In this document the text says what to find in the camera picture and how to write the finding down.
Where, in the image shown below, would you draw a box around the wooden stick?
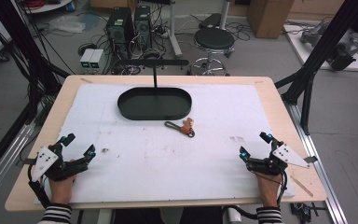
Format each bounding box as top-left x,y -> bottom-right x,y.
289,175 -> 314,198

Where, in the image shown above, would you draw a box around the aluminium rail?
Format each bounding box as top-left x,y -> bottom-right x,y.
283,101 -> 350,224
0,122 -> 35,209

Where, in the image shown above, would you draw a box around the person's right hand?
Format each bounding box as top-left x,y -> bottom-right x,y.
254,170 -> 283,208

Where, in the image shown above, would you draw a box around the person's left striped sleeve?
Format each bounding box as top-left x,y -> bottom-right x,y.
36,203 -> 73,224

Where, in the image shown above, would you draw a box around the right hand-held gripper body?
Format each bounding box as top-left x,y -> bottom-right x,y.
246,143 -> 319,176

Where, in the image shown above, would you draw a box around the person's striped sleeve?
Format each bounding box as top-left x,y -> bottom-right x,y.
255,205 -> 284,224
36,203 -> 73,224

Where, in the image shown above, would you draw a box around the keychain with brown charm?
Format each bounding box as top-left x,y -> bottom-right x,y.
163,118 -> 196,138

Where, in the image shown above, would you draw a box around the cardboard box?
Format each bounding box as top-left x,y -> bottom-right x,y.
245,0 -> 296,40

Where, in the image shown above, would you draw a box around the white foam mat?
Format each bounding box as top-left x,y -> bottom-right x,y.
34,83 -> 296,205

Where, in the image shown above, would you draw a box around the person's dark trousers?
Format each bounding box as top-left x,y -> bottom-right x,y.
113,206 -> 224,224

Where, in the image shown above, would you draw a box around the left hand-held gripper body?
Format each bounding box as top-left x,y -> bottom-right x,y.
28,143 -> 90,183

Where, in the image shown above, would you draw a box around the clear plastic bag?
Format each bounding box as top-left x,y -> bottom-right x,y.
47,14 -> 88,35

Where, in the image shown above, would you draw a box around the person's left hand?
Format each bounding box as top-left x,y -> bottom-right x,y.
48,159 -> 77,205

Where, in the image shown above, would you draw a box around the black round stool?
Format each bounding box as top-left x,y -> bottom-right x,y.
186,27 -> 236,77

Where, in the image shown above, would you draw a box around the white power supply unit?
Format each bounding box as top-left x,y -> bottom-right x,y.
89,49 -> 105,70
79,48 -> 96,70

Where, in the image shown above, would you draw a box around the black oval tray stand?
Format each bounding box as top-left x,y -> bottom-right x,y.
117,59 -> 193,121

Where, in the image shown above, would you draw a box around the white board with devices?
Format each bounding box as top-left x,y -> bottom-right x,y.
282,21 -> 358,73

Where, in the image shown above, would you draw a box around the black metal frame stand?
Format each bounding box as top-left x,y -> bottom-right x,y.
0,0 -> 71,185
273,0 -> 358,136

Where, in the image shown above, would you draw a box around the black computer tower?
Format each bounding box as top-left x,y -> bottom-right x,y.
133,5 -> 153,51
104,7 -> 135,60

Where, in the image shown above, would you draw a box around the person's right striped sleeve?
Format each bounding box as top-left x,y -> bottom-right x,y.
255,205 -> 284,224

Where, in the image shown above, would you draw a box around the grey table leg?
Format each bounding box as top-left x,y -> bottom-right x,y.
96,208 -> 114,224

